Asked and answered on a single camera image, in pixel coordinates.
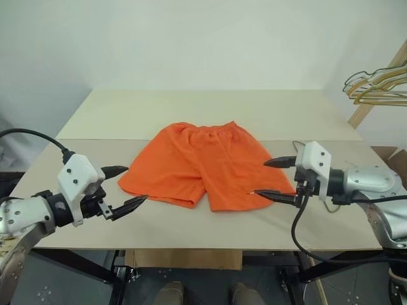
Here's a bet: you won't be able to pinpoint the clothes hangers bunch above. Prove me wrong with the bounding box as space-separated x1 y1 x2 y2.
348 68 407 107

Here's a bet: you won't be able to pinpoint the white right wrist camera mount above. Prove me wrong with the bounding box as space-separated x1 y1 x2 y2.
295 141 331 201

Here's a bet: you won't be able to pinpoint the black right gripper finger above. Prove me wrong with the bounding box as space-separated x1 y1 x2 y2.
254 189 300 206
263 155 298 169

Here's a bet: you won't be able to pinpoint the grey bolted base plate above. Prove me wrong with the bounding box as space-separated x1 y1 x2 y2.
12 252 107 305
304 262 394 305

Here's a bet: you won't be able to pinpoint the black table frame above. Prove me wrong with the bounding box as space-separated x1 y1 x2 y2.
31 248 395 305

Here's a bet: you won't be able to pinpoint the dark rounded foot shape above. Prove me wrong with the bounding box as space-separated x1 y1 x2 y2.
230 281 264 305
155 281 186 305

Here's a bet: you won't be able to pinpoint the orange shorts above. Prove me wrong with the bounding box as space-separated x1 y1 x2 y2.
117 120 296 213

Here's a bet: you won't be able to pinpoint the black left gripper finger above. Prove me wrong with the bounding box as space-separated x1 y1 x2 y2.
111 194 149 221
100 165 130 179

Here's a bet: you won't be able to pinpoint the cardboard sheet under table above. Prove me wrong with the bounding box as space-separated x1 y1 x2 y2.
125 249 243 271

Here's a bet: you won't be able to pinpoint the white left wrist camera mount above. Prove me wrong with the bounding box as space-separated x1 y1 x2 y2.
57 153 106 228

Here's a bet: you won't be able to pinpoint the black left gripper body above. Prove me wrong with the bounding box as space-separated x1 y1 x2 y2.
81 187 115 221

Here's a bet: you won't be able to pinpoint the thin wooden bar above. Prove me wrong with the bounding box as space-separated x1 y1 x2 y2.
308 254 329 305

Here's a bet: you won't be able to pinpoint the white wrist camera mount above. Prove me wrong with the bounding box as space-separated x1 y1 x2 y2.
295 141 331 201
57 153 106 228

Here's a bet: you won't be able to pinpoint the wooden clothes rack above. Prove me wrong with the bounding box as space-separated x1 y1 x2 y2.
347 40 407 128

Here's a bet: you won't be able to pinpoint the open cardboard box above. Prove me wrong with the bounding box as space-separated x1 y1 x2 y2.
370 146 407 191

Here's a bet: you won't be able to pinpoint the gold wire hanger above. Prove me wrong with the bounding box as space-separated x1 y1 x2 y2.
345 67 407 103

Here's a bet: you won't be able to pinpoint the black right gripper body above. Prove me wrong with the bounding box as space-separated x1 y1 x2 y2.
294 167 319 208

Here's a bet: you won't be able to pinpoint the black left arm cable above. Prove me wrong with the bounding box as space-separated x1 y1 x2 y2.
0 128 76 163

